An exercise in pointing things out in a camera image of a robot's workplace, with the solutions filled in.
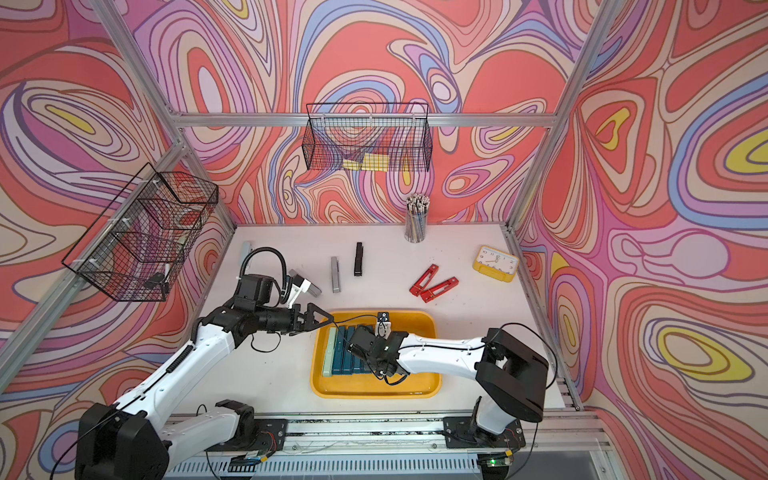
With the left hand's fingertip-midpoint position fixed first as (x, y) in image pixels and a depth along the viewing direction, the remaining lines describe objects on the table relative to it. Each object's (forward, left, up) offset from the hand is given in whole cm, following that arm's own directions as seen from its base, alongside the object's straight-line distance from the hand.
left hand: (326, 323), depth 75 cm
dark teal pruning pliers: (-5, -2, -13) cm, 14 cm away
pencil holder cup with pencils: (+43, -26, -3) cm, 50 cm away
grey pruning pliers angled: (+8, +7, +8) cm, 13 cm away
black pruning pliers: (+32, -5, -14) cm, 35 cm away
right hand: (-5, -14, -15) cm, 21 cm away
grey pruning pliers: (+21, +1, -13) cm, 25 cm away
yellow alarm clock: (+30, -55, -13) cm, 64 cm away
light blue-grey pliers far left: (+37, +38, -14) cm, 55 cm away
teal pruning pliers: (-6, -10, -14) cm, 18 cm away
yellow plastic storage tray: (-11, -11, -16) cm, 22 cm away
